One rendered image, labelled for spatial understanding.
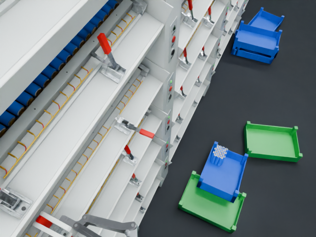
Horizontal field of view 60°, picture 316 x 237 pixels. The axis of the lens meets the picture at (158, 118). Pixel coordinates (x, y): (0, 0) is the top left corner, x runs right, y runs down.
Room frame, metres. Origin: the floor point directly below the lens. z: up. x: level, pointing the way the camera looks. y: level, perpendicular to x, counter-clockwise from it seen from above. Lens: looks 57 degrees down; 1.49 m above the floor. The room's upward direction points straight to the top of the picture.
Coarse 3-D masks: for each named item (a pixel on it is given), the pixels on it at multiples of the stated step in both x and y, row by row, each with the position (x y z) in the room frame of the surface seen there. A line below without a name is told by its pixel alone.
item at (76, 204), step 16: (144, 64) 0.52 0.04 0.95; (144, 80) 0.49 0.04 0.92; (160, 80) 0.50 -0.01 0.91; (128, 96) 0.43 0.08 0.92; (144, 96) 0.44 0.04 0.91; (112, 112) 0.38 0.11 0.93; (128, 112) 0.39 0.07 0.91; (144, 112) 0.39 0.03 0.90; (112, 128) 0.34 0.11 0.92; (96, 144) 0.29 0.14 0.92; (112, 144) 0.30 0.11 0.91; (80, 160) 0.25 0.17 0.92; (96, 160) 0.25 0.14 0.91; (112, 160) 0.26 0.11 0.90; (80, 176) 0.22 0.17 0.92; (96, 176) 0.22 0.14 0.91; (80, 192) 0.18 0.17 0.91; (96, 192) 0.18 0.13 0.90; (48, 208) 0.14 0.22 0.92; (64, 208) 0.15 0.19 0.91; (80, 208) 0.15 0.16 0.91
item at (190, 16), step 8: (184, 0) 0.80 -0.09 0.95; (192, 0) 0.83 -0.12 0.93; (200, 0) 0.85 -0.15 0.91; (208, 0) 0.86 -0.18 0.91; (184, 8) 0.78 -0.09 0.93; (192, 8) 0.80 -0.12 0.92; (200, 8) 0.81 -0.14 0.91; (184, 16) 0.75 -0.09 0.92; (192, 16) 0.73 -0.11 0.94; (200, 16) 0.78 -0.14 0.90; (184, 24) 0.72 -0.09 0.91; (192, 24) 0.72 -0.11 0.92; (184, 32) 0.69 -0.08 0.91; (192, 32) 0.70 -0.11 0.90; (184, 40) 0.66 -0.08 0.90
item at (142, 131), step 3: (129, 123) 0.34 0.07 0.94; (126, 126) 0.34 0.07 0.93; (129, 126) 0.34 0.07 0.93; (132, 126) 0.34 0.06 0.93; (132, 129) 0.33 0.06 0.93; (135, 129) 0.33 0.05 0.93; (138, 129) 0.33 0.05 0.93; (141, 129) 0.33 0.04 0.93; (138, 132) 0.32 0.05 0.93; (141, 132) 0.32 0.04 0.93; (144, 132) 0.32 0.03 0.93; (147, 132) 0.32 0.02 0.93; (150, 132) 0.32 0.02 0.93; (144, 135) 0.31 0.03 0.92; (147, 135) 0.31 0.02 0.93; (150, 135) 0.31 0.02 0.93; (153, 135) 0.31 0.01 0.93
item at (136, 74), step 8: (136, 72) 0.49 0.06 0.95; (128, 80) 0.46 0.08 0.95; (128, 88) 0.44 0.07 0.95; (136, 88) 0.45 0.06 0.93; (120, 96) 0.41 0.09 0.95; (112, 104) 0.38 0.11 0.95; (120, 112) 0.38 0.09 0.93; (104, 120) 0.34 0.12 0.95; (96, 128) 0.32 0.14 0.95; (104, 136) 0.31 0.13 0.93; (88, 144) 0.28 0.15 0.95; (80, 152) 0.26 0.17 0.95; (72, 168) 0.23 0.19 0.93; (64, 176) 0.20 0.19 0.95; (56, 184) 0.19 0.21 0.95; (64, 192) 0.18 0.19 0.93; (48, 200) 0.15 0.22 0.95; (40, 208) 0.14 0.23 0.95; (24, 232) 0.09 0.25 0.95
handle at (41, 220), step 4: (40, 216) 0.11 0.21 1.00; (36, 220) 0.11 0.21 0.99; (40, 220) 0.11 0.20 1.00; (44, 220) 0.11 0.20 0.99; (44, 224) 0.10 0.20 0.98; (48, 224) 0.10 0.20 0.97; (52, 224) 0.11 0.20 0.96; (48, 228) 0.10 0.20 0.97; (52, 228) 0.10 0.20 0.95; (56, 228) 0.10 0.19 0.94; (56, 232) 0.10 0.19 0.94
